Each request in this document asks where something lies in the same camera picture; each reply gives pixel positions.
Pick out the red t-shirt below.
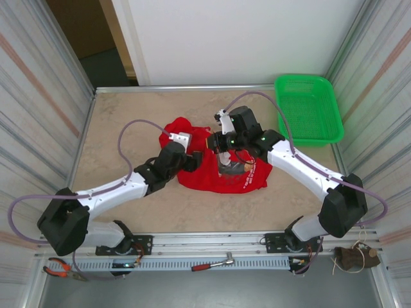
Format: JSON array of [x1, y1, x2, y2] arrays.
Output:
[[159, 116, 273, 195]]

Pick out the green plastic mesh basket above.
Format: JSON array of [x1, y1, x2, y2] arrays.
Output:
[[274, 73, 345, 148]]

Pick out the small circuit board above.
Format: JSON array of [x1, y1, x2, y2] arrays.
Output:
[[288, 256, 311, 269], [110, 261, 139, 271]]

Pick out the brown wooden panel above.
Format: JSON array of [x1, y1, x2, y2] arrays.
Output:
[[46, 0, 116, 60]]

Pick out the brown cloth pouch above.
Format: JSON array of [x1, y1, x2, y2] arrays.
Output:
[[335, 245, 381, 273]]

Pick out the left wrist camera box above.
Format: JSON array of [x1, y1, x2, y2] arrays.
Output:
[[168, 131, 193, 149]]

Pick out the wide aluminium mounting rail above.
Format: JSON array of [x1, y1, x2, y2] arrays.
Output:
[[34, 229, 386, 260]]

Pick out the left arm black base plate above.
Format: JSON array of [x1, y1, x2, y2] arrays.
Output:
[[95, 235, 153, 257]]

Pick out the grey slotted cable duct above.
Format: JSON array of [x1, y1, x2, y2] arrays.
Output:
[[69, 257, 292, 272]]

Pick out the red-handled ratchet wrench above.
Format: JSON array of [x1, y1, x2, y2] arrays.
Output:
[[191, 252, 236, 273]]

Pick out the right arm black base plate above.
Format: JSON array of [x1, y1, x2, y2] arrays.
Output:
[[265, 231, 324, 254]]

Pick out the wooden door frame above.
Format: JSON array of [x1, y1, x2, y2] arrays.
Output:
[[99, 0, 139, 80]]

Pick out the orange-handled pliers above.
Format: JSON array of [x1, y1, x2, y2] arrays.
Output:
[[42, 257, 87, 282]]

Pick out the beige string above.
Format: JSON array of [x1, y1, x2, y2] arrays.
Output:
[[331, 229, 371, 276]]

